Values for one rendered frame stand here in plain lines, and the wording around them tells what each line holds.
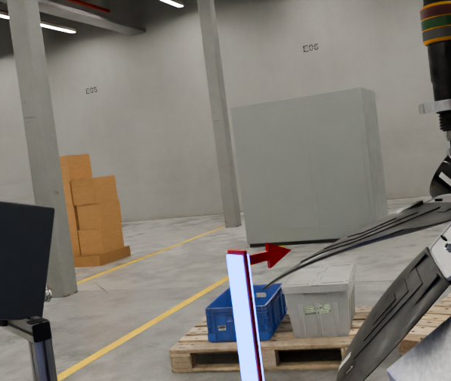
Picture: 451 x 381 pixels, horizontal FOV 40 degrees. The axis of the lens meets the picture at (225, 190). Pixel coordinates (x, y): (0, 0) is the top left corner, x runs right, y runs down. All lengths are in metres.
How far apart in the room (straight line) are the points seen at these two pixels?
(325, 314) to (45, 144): 4.05
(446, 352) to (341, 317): 2.98
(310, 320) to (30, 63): 4.37
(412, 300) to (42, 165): 6.13
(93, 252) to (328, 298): 5.68
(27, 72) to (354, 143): 4.01
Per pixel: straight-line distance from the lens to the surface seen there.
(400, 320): 0.90
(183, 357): 3.90
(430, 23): 0.79
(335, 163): 8.04
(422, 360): 0.77
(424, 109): 0.78
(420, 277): 0.92
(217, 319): 3.87
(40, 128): 6.84
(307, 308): 3.74
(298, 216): 8.24
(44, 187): 6.84
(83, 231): 8.98
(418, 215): 0.72
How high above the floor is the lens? 1.27
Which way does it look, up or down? 3 degrees down
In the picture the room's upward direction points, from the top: 7 degrees counter-clockwise
